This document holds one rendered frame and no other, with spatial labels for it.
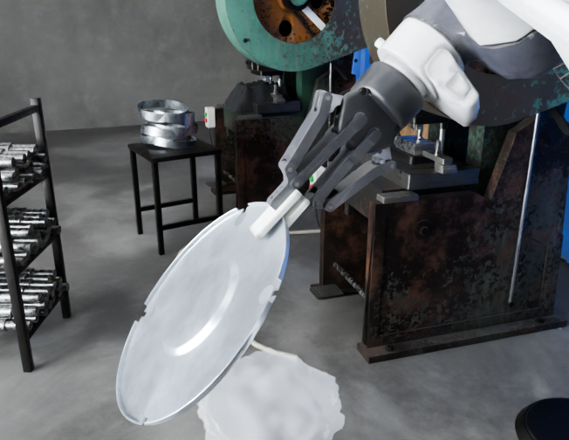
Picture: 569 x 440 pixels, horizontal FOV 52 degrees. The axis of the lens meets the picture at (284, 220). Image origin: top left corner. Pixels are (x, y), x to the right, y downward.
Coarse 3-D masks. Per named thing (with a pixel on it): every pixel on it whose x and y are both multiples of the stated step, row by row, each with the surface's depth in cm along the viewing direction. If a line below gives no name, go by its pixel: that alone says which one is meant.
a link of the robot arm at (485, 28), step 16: (448, 0) 55; (464, 0) 53; (480, 0) 51; (496, 0) 51; (512, 0) 45; (528, 0) 44; (544, 0) 42; (560, 0) 41; (464, 16) 55; (480, 16) 53; (496, 16) 53; (512, 16) 52; (528, 16) 44; (544, 16) 42; (560, 16) 41; (480, 32) 56; (496, 32) 54; (512, 32) 54; (528, 32) 54; (544, 32) 44; (560, 32) 41; (560, 48) 43
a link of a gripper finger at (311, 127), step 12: (324, 96) 62; (312, 108) 64; (324, 108) 63; (312, 120) 63; (324, 120) 63; (300, 132) 64; (312, 132) 63; (300, 144) 63; (288, 156) 64; (300, 156) 64; (288, 168) 64
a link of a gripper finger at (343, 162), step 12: (372, 132) 65; (360, 144) 65; (372, 144) 65; (336, 156) 68; (348, 156) 65; (360, 156) 65; (336, 168) 66; (348, 168) 66; (324, 180) 66; (336, 180) 66; (312, 192) 68; (324, 192) 66; (312, 204) 66
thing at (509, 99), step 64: (384, 0) 163; (448, 128) 248; (512, 128) 219; (384, 192) 215; (448, 192) 220; (512, 192) 224; (320, 256) 268; (384, 256) 216; (448, 256) 225; (512, 256) 235; (384, 320) 226; (448, 320) 236; (512, 320) 246
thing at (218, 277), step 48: (192, 240) 80; (240, 240) 71; (288, 240) 62; (192, 288) 71; (240, 288) 64; (144, 336) 74; (192, 336) 64; (240, 336) 58; (144, 384) 66; (192, 384) 59
